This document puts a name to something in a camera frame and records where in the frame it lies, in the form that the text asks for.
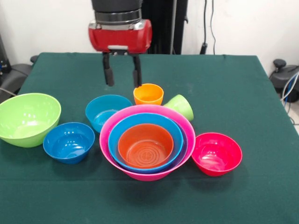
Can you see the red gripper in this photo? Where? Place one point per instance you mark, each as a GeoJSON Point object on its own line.
{"type": "Point", "coordinates": [119, 39]}

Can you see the large light blue bowl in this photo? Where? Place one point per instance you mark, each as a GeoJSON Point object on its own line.
{"type": "Point", "coordinates": [175, 130]}

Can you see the orange bowl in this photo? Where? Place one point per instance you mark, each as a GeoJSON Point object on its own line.
{"type": "Point", "coordinates": [144, 149]}

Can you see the purple bowl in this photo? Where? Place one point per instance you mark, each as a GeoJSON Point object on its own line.
{"type": "Point", "coordinates": [185, 144]}

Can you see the large pink bowl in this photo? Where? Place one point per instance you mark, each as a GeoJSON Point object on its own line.
{"type": "Point", "coordinates": [149, 176]}

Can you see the orange cup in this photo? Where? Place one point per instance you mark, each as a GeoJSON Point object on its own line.
{"type": "Point", "coordinates": [148, 93]}

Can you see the translucent blue ribbed bowl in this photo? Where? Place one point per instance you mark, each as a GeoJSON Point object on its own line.
{"type": "Point", "coordinates": [98, 112]}

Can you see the green cup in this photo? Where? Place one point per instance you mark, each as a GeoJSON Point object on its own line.
{"type": "Point", "coordinates": [182, 106]}

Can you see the small dark blue bowl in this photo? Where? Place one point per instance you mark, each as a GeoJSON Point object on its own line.
{"type": "Point", "coordinates": [67, 144]}

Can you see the large green bowl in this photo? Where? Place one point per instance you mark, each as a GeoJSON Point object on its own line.
{"type": "Point", "coordinates": [28, 121]}

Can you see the black equipment rack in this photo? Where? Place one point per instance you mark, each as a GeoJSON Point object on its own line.
{"type": "Point", "coordinates": [2, 60]}

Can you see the small crimson bowl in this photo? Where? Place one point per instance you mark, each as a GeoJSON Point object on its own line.
{"type": "Point", "coordinates": [216, 154]}

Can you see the dark green table cloth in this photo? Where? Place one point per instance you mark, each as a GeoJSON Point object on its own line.
{"type": "Point", "coordinates": [210, 200]}

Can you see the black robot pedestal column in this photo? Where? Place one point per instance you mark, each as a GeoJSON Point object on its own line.
{"type": "Point", "coordinates": [163, 28]}

